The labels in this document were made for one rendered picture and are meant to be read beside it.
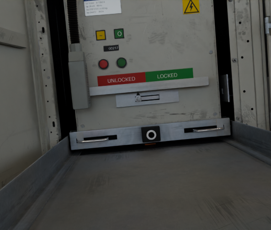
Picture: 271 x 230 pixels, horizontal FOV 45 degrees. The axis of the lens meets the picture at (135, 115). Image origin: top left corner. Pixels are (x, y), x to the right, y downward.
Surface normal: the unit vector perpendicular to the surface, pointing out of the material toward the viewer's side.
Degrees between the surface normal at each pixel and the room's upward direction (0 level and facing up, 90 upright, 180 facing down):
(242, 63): 90
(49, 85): 90
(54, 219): 0
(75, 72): 90
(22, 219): 0
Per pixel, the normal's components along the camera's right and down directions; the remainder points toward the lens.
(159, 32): 0.04, 0.07
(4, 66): 0.98, -0.07
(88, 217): -0.09, -0.99
